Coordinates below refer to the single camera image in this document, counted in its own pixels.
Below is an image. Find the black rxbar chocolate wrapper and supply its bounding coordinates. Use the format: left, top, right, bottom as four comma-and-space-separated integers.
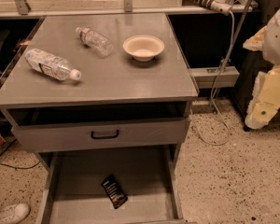
102, 175, 128, 209

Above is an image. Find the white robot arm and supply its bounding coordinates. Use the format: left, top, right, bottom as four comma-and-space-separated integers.
243, 8, 280, 129

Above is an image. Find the white sneaker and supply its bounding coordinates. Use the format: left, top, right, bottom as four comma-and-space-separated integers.
0, 203, 30, 224

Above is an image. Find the small clear water bottle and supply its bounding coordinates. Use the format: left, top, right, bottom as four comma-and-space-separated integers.
76, 27, 113, 57

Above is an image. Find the black drawer handle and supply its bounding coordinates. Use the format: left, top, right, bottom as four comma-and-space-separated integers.
91, 130, 119, 140

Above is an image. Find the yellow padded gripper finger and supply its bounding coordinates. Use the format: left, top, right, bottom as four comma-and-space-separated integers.
243, 26, 266, 51
245, 66, 280, 129

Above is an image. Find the grey top drawer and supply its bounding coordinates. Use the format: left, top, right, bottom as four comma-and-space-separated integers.
12, 119, 189, 153

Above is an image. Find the black floor cable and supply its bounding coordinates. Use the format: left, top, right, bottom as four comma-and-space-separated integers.
0, 138, 41, 170

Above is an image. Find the white power cable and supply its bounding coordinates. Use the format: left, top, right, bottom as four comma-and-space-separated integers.
189, 9, 236, 147

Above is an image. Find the grey back shelf frame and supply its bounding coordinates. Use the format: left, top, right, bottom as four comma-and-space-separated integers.
0, 0, 259, 19

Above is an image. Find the white paper bowl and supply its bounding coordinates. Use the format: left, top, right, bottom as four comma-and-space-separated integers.
122, 35, 164, 62

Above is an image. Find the dark cabinet on wheels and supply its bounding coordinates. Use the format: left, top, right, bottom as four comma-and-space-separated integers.
232, 0, 280, 125

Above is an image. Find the white power strip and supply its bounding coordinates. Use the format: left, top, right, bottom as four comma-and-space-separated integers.
190, 0, 231, 16

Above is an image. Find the large labelled water bottle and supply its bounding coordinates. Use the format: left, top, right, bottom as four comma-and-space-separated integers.
24, 49, 81, 81

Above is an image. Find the open grey middle drawer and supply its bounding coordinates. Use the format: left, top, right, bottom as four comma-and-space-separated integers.
35, 146, 186, 224

